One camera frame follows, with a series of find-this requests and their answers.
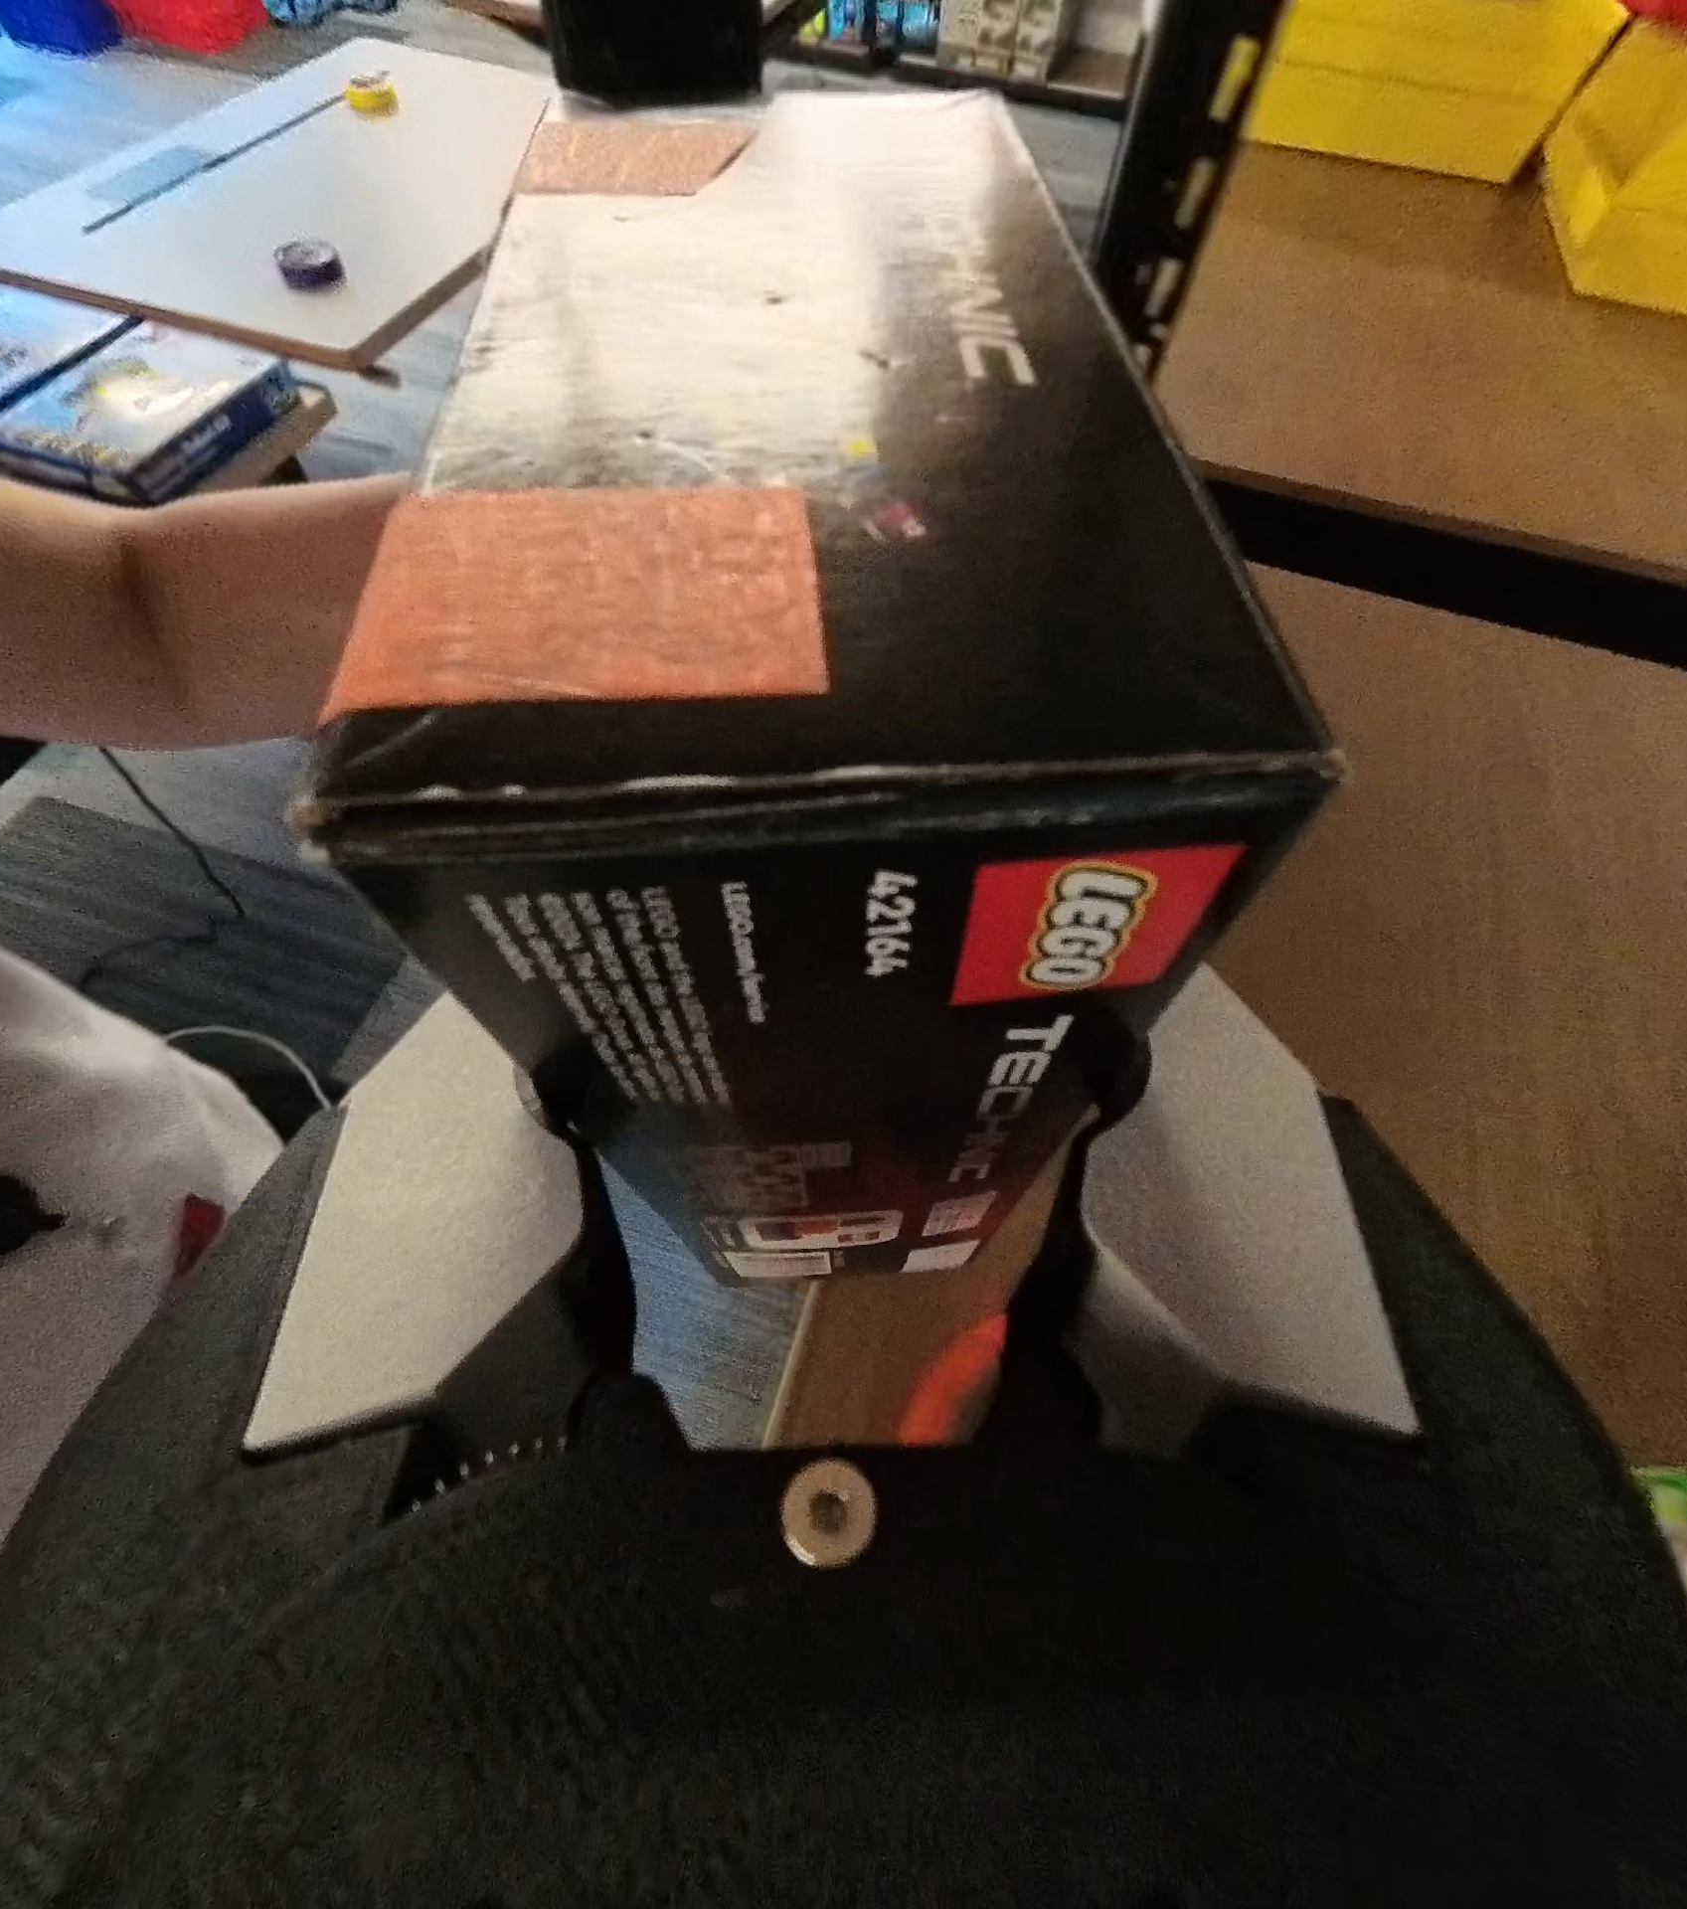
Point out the person's left forearm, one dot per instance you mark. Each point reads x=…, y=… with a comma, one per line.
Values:
x=111, y=597

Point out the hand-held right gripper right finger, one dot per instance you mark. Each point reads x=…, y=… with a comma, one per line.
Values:
x=1229, y=1237

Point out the black toy box orange tape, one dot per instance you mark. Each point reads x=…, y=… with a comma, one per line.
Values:
x=784, y=372

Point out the blue storage bin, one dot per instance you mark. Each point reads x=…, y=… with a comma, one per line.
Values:
x=52, y=22

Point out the yellow storage bin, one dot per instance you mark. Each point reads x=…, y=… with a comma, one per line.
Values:
x=1424, y=90
x=1677, y=193

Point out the black metal shelf rack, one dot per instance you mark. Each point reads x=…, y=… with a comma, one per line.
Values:
x=1528, y=585

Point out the person's white clothing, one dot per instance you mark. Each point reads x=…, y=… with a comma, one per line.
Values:
x=22, y=1074

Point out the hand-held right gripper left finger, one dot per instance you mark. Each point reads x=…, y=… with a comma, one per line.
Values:
x=410, y=1267

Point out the red storage bin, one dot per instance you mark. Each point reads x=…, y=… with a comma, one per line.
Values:
x=187, y=18

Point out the black object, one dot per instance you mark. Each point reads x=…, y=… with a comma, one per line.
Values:
x=649, y=52

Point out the yellow tape roll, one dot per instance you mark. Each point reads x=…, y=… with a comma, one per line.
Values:
x=354, y=98

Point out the purple tape roll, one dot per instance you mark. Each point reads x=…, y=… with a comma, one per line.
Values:
x=289, y=269

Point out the white desk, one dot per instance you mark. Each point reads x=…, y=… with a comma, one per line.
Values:
x=261, y=193

